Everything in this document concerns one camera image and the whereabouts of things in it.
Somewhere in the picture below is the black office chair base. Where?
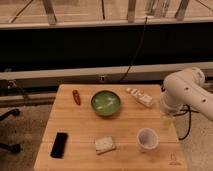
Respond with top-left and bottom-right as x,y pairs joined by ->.
0,108 -> 22,155

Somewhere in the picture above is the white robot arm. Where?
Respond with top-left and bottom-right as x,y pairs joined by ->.
160,67 -> 213,122

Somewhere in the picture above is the white square sponge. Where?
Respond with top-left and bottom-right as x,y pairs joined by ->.
94,136 -> 116,155

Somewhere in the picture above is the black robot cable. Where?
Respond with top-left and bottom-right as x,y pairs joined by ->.
173,104 -> 200,141

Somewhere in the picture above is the black hanging cable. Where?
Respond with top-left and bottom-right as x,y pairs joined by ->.
118,16 -> 149,82

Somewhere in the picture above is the green ceramic bowl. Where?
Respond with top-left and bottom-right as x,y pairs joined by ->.
91,90 -> 121,117

